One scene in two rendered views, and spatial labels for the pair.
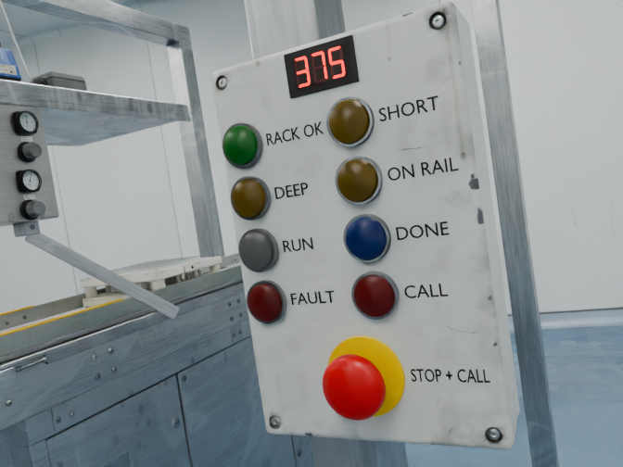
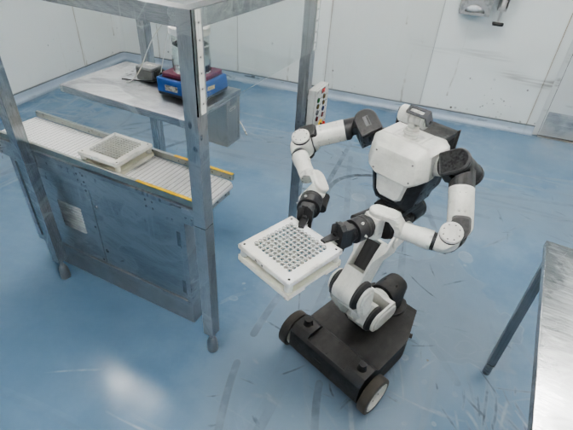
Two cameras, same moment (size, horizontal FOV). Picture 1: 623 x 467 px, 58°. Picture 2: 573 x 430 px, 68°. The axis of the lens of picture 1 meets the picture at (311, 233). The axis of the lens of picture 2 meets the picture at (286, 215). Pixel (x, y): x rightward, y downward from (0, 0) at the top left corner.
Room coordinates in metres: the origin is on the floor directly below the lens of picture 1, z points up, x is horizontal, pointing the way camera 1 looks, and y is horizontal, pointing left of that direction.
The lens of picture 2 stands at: (0.64, 2.29, 1.98)
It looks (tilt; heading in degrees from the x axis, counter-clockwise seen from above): 37 degrees down; 267
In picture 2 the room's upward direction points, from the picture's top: 4 degrees clockwise
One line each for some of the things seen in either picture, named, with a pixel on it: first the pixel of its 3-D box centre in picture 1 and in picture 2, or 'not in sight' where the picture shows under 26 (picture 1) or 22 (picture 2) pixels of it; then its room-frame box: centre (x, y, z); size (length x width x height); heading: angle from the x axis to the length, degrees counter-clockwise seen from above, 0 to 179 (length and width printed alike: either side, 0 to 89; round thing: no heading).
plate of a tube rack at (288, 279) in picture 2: not in sight; (290, 248); (0.56, 1.22, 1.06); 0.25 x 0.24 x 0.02; 42
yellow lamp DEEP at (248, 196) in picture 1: (248, 198); not in sight; (0.38, 0.04, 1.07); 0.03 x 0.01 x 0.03; 63
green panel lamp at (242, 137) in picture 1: (240, 145); not in sight; (0.38, 0.04, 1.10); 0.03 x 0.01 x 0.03; 63
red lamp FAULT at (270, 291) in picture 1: (264, 302); not in sight; (0.38, 0.04, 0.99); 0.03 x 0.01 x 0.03; 63
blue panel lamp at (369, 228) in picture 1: (365, 238); not in sight; (0.34, -0.03, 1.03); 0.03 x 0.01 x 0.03; 63
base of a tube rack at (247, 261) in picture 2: not in sight; (289, 259); (0.56, 1.22, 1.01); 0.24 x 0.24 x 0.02; 42
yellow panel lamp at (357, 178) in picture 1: (357, 180); not in sight; (0.34, -0.03, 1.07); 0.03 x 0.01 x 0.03; 63
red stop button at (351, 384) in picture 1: (362, 379); not in sight; (0.35, -0.02, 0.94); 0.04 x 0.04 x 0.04; 63
